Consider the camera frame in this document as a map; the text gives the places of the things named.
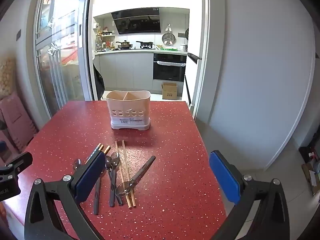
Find round metal steamer rack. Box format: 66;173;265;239
162;32;175;46

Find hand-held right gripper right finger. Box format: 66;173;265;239
209;150;292;240

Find stack of pink stools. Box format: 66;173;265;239
0;92;38;160

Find gas stove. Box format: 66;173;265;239
117;44;154;50

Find spice rack with bottles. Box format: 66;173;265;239
96;26;116;52

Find black hanging bag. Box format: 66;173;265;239
93;62;105;100

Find steel spoon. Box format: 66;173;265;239
115;155;156;197

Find small cardboard box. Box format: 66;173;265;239
161;82;178;100

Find bag of yellow balls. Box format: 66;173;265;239
0;56;17;98

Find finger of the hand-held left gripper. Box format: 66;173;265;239
0;152;33;178

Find beige plastic utensil holder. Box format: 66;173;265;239
106;90;152;132

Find sliding glass door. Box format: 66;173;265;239
32;0;94;115

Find black built-in oven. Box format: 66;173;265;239
153;53;187;82

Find blue patterned chopstick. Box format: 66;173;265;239
86;142;103;164

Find black range hood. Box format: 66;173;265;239
111;7;161;35

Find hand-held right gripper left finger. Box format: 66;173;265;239
24;151;107;240

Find grey kitchen base cabinets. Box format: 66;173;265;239
94;52;153;90

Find white refrigerator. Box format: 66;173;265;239
184;5;203;107

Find flat cardboard box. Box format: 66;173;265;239
302;162;320;197

